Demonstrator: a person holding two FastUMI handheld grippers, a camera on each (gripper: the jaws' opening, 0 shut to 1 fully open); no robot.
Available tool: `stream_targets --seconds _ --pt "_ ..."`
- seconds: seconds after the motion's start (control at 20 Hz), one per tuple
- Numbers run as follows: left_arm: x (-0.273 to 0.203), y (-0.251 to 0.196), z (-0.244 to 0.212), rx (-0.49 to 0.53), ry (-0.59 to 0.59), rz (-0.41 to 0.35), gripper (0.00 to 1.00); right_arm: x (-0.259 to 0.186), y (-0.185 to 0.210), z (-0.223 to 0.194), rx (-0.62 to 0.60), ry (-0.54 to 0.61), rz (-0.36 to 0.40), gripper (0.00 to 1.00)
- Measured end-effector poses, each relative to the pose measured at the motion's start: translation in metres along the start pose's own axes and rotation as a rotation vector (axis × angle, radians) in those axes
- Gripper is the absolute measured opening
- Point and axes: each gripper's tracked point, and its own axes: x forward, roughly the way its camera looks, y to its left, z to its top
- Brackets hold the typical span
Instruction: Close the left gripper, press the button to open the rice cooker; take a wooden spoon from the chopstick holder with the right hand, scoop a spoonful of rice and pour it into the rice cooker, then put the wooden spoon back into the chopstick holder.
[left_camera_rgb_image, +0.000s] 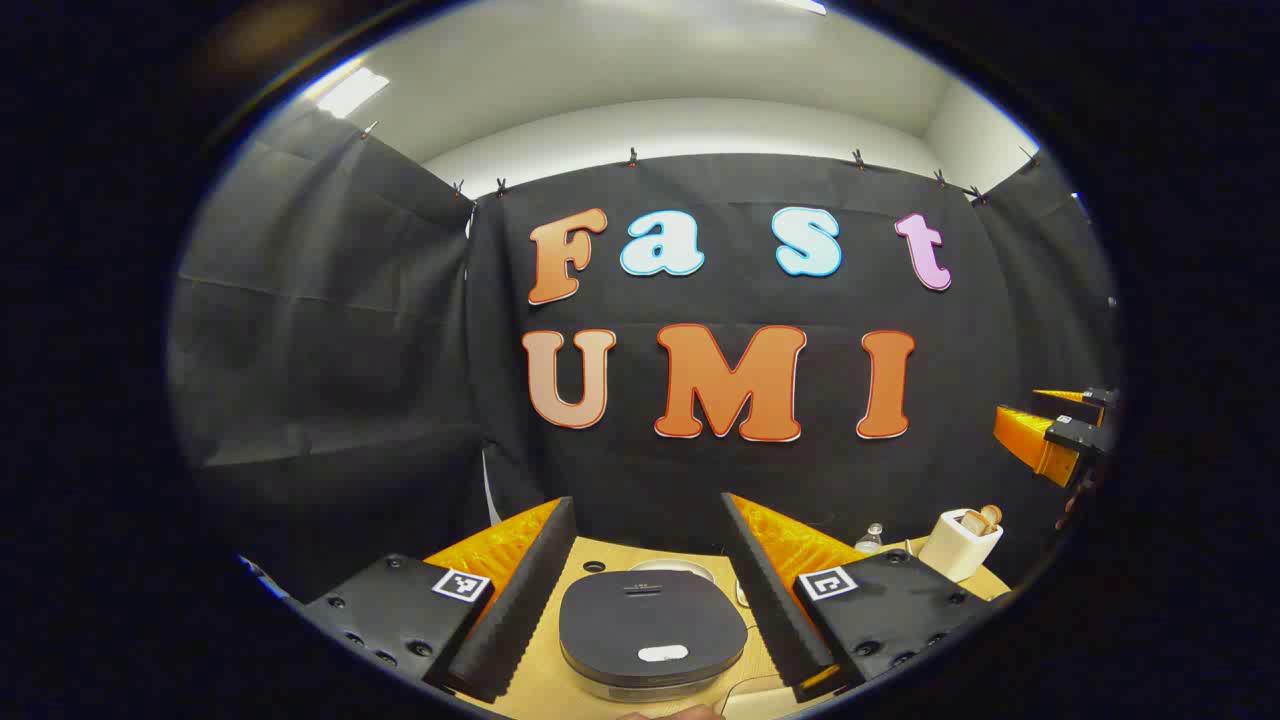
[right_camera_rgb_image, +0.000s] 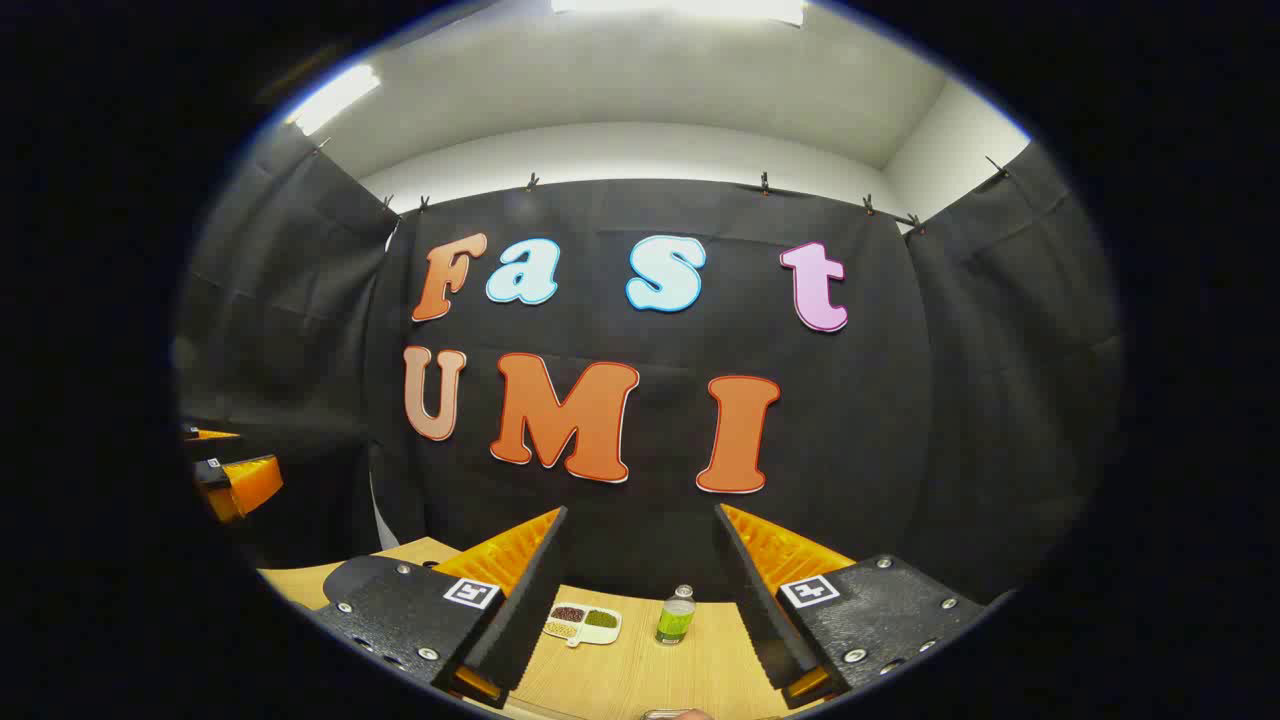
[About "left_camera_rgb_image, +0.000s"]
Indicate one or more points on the silver black rice cooker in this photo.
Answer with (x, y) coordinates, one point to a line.
(650, 620)

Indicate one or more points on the black backdrop cloth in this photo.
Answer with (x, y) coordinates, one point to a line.
(400, 350)

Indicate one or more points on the white toaster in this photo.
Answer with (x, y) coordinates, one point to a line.
(955, 555)

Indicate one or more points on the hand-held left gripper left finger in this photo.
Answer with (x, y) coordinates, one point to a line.
(520, 610)

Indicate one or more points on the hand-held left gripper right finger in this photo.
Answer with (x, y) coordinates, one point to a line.
(775, 610)

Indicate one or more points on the toasted bread slice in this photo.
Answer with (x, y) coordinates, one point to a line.
(972, 522)
(991, 517)

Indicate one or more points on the green label water bottle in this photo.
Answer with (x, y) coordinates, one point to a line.
(870, 542)

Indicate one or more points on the ceiling light panel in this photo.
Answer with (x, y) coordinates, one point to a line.
(352, 93)

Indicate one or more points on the white round plate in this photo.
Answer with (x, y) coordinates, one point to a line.
(690, 568)

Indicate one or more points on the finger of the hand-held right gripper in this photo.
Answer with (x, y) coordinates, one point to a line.
(1095, 400)
(1030, 440)

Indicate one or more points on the white divided grain dish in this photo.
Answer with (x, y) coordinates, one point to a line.
(742, 592)

